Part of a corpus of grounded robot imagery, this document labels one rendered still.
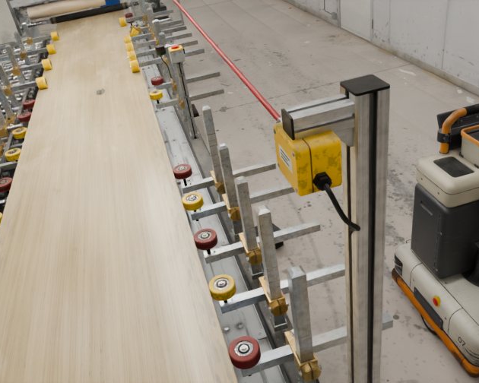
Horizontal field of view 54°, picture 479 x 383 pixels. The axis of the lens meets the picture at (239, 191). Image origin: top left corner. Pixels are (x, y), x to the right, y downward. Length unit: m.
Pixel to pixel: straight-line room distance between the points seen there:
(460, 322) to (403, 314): 0.42
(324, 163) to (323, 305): 2.10
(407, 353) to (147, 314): 1.36
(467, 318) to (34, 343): 1.63
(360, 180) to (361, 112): 0.08
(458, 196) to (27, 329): 1.59
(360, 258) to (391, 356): 1.77
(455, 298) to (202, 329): 1.27
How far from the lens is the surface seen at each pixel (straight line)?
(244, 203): 1.52
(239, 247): 1.68
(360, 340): 0.74
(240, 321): 1.71
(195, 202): 1.80
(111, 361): 1.36
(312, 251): 2.87
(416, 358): 2.39
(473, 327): 2.18
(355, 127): 0.52
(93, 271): 1.65
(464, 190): 2.04
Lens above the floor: 1.90
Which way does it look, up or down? 33 degrees down
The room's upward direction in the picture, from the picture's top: 10 degrees counter-clockwise
